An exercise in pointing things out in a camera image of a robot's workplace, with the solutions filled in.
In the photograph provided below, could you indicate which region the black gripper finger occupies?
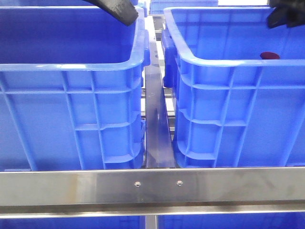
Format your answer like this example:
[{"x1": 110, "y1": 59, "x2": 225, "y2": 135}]
[
  {"x1": 267, "y1": 0, "x2": 305, "y2": 29},
  {"x1": 83, "y1": 0, "x2": 139, "y2": 26}
]

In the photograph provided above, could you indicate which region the blue plastic bin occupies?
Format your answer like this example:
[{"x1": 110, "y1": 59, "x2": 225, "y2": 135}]
[
  {"x1": 162, "y1": 7, "x2": 305, "y2": 168},
  {"x1": 0, "y1": 6, "x2": 150, "y2": 172}
]

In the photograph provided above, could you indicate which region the red mushroom push button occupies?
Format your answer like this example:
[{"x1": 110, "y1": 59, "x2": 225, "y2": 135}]
[{"x1": 260, "y1": 52, "x2": 280, "y2": 60}]

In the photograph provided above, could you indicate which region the steel rack centre divider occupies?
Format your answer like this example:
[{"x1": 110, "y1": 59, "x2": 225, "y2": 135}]
[{"x1": 145, "y1": 31, "x2": 176, "y2": 168}]

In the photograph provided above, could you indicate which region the blue plastic bin right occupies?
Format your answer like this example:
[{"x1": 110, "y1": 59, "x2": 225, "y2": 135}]
[{"x1": 162, "y1": 7, "x2": 305, "y2": 168}]

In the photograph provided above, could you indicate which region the blue bin lower left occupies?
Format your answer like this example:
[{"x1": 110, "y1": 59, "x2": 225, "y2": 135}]
[{"x1": 0, "y1": 216, "x2": 145, "y2": 229}]

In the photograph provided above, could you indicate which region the blue plastic bin left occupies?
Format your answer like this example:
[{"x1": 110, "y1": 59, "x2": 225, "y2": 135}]
[{"x1": 0, "y1": 6, "x2": 150, "y2": 172}]

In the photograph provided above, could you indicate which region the blue bin lower right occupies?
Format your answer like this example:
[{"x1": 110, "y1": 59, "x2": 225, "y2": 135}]
[{"x1": 158, "y1": 212, "x2": 305, "y2": 229}]

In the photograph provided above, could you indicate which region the blue bin far back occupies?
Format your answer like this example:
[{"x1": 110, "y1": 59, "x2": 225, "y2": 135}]
[{"x1": 149, "y1": 0, "x2": 218, "y2": 15}]

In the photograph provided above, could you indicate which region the steel rack front rail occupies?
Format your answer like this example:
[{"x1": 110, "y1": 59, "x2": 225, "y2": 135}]
[{"x1": 0, "y1": 167, "x2": 305, "y2": 219}]

